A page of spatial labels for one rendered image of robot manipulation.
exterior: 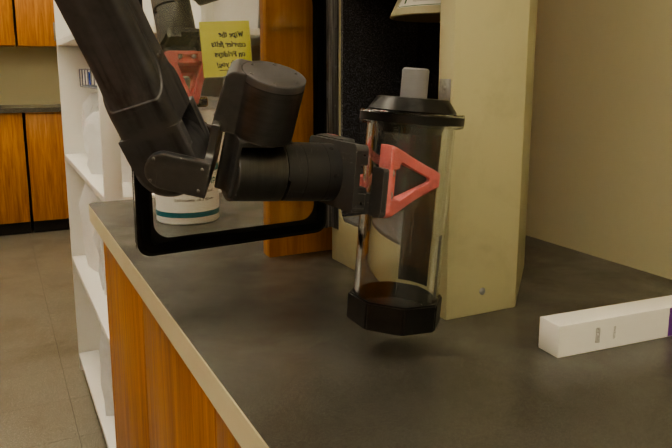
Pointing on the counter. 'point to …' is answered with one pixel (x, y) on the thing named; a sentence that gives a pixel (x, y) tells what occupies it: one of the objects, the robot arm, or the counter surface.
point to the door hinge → (332, 73)
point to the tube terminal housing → (471, 106)
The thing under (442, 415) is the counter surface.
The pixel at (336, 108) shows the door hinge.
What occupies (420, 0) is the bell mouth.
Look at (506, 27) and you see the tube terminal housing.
